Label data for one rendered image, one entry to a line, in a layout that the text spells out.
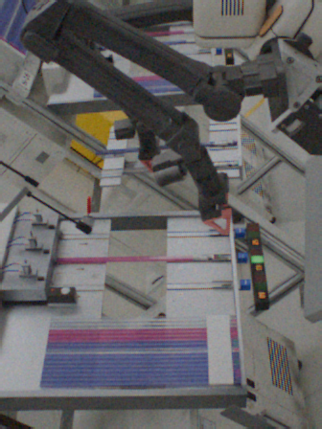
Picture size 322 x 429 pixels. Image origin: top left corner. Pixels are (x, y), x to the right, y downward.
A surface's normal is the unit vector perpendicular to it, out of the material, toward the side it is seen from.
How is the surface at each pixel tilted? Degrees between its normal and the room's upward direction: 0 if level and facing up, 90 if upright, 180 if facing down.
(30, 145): 90
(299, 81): 90
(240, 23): 90
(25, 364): 47
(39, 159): 90
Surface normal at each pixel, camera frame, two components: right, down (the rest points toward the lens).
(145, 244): -0.01, 0.65
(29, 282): -0.04, -0.76
